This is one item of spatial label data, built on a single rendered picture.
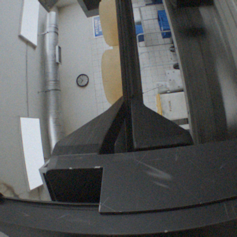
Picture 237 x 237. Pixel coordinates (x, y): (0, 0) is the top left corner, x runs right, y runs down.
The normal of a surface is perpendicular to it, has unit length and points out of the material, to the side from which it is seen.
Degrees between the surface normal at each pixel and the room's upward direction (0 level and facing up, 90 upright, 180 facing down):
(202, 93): 90
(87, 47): 90
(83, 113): 90
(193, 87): 90
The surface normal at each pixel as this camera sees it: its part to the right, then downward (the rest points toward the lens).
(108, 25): -0.07, 0.58
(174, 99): -0.11, -0.04
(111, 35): -0.01, 0.84
